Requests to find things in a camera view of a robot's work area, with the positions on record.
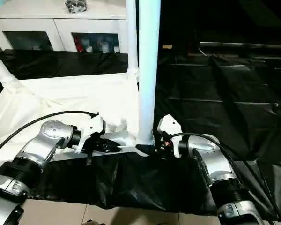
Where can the small tan label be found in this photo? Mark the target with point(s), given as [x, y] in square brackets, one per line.
[167, 46]

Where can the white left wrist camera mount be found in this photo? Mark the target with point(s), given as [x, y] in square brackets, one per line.
[91, 129]

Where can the black object pile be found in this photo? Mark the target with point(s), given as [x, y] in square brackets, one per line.
[76, 5]

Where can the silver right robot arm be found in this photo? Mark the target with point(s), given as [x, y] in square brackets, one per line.
[213, 159]

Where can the white jar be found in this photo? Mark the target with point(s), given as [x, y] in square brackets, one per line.
[89, 49]

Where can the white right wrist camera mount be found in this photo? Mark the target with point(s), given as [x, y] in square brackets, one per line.
[171, 124]

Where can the printed box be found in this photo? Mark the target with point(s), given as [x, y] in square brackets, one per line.
[104, 47]

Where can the white plastic table top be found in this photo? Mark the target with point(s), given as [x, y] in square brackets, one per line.
[61, 98]

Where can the black mat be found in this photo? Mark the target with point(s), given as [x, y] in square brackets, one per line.
[224, 105]

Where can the white cup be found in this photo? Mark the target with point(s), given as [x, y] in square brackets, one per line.
[116, 49]

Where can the black flat monitor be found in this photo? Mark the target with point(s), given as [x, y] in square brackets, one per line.
[243, 46]

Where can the black backdrop cloth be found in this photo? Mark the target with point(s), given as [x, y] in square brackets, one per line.
[224, 21]

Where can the red package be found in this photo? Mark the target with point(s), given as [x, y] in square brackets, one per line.
[79, 45]

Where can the white glass-door cabinet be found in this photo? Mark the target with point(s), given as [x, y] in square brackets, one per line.
[56, 23]

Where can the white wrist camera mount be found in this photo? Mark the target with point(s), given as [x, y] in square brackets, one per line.
[91, 129]
[171, 124]

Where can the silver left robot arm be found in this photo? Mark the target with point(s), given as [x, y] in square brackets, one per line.
[51, 136]

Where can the white plastic table leg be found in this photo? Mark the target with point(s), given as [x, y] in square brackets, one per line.
[147, 70]
[2, 68]
[132, 35]

